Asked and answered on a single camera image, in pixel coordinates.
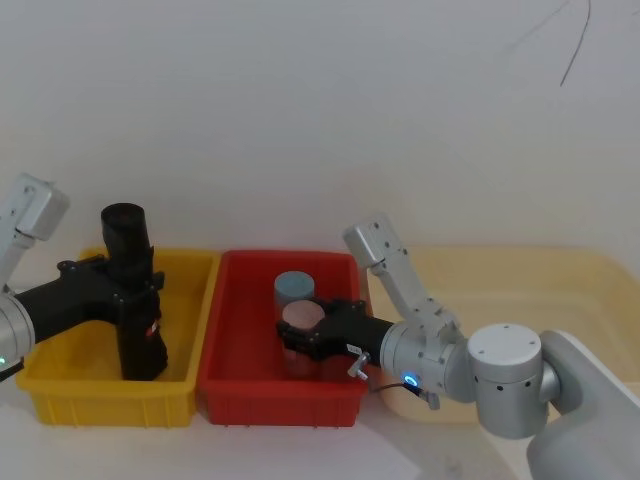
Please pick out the red plastic bin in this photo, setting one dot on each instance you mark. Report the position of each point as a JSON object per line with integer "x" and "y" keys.
{"x": 240, "y": 395}

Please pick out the yellow plastic bin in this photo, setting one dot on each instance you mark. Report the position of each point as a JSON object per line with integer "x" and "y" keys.
{"x": 190, "y": 310}

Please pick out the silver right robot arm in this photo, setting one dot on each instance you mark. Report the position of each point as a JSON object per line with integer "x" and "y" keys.
{"x": 505, "y": 365}

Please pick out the pink cylinder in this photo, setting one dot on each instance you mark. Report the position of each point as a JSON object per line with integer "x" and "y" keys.
{"x": 302, "y": 314}

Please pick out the tall black bottle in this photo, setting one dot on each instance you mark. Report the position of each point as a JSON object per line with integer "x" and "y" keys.
{"x": 122, "y": 225}

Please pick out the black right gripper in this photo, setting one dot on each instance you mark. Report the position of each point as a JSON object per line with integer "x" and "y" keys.
{"x": 352, "y": 335}

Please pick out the blue cylinder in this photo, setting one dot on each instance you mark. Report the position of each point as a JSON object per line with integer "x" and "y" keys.
{"x": 293, "y": 285}

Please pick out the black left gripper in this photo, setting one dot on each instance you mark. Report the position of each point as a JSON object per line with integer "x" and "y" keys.
{"x": 65, "y": 305}

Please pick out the cream plastic bin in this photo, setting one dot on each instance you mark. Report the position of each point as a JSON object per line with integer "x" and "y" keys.
{"x": 500, "y": 285}

